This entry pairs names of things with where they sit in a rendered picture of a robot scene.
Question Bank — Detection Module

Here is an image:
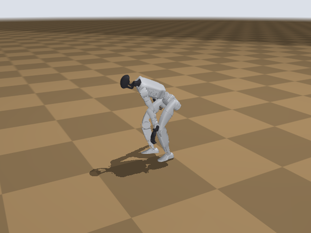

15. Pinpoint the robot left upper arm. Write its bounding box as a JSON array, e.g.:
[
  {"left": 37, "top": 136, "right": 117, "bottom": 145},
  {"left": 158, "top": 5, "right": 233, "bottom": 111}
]
[{"left": 140, "top": 87, "right": 155, "bottom": 112}]

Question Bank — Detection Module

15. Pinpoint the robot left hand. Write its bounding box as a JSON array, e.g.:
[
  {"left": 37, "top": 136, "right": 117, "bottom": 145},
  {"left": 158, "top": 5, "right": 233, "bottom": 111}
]
[{"left": 151, "top": 125, "right": 159, "bottom": 144}]

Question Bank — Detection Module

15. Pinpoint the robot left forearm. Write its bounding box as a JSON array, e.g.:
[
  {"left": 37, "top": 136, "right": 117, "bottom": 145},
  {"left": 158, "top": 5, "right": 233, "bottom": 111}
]
[{"left": 147, "top": 109, "right": 160, "bottom": 129}]

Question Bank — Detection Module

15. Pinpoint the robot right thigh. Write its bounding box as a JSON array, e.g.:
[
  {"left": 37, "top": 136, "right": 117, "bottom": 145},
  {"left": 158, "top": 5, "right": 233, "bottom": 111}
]
[{"left": 142, "top": 99, "right": 166, "bottom": 129}]

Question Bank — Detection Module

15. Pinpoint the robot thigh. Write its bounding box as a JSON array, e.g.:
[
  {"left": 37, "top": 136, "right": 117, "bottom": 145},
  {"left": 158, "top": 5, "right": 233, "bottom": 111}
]
[
  {"left": 157, "top": 99, "right": 181, "bottom": 135},
  {"left": 142, "top": 99, "right": 166, "bottom": 129}
]

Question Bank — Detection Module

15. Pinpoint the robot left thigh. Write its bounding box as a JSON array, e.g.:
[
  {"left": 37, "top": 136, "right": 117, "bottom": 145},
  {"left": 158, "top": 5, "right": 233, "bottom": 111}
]
[{"left": 157, "top": 99, "right": 181, "bottom": 135}]

